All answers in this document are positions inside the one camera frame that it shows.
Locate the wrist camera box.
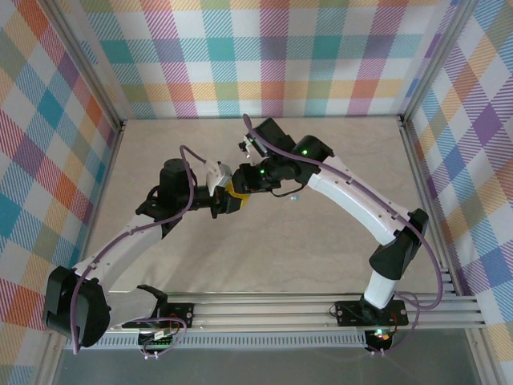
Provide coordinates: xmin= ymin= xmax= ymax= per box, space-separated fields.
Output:
xmin=204 ymin=160 xmax=234 ymax=198
xmin=239 ymin=135 xmax=264 ymax=160

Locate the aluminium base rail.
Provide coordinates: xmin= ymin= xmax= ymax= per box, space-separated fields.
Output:
xmin=107 ymin=291 xmax=484 ymax=332

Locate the white slotted cable duct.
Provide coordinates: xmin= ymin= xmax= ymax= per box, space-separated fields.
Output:
xmin=63 ymin=334 xmax=370 ymax=351

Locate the left control board with wires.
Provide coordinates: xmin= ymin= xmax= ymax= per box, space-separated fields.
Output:
xmin=138 ymin=328 xmax=177 ymax=354

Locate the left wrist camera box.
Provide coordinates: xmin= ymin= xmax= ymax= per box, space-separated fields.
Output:
xmin=204 ymin=160 xmax=234 ymax=198

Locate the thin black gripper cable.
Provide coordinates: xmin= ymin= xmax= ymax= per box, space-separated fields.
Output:
xmin=271 ymin=180 xmax=306 ymax=198

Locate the aluminium side rail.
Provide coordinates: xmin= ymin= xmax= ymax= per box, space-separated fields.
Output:
xmin=38 ymin=120 xmax=127 ymax=385
xmin=398 ymin=115 xmax=498 ymax=385

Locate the aluminium frame post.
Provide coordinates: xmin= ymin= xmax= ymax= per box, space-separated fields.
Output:
xmin=398 ymin=0 xmax=480 ymax=125
xmin=43 ymin=0 xmax=125 ymax=132

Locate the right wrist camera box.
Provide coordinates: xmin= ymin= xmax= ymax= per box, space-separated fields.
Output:
xmin=239 ymin=135 xmax=264 ymax=160

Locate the grey metal sheet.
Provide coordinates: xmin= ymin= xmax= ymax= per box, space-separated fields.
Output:
xmin=51 ymin=348 xmax=482 ymax=385

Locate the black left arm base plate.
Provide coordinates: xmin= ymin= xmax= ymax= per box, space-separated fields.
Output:
xmin=166 ymin=302 xmax=196 ymax=328

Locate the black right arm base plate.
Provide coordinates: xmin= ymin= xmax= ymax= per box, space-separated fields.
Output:
xmin=335 ymin=300 xmax=410 ymax=328

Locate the control board with wires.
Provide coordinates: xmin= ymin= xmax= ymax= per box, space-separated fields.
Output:
xmin=138 ymin=328 xmax=177 ymax=354
xmin=366 ymin=327 xmax=393 ymax=346

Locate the right control board with wires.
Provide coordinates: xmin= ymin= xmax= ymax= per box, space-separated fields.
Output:
xmin=366 ymin=327 xmax=393 ymax=346

